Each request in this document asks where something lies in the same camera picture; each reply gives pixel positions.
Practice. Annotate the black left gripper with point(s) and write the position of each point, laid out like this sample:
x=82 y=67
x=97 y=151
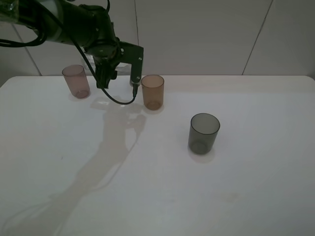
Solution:
x=104 y=53

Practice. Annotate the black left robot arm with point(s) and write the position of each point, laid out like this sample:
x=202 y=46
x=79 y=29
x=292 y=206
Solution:
x=87 y=27

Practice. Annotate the translucent purple plastic cup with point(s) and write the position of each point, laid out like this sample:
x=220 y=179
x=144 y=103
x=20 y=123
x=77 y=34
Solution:
x=77 y=81

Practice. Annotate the translucent orange plastic cup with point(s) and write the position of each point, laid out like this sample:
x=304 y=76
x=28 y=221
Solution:
x=153 y=91

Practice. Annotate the translucent grey plastic cup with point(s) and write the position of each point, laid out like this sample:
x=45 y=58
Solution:
x=203 y=131

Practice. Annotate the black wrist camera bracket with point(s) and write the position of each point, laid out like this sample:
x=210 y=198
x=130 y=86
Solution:
x=133 y=55

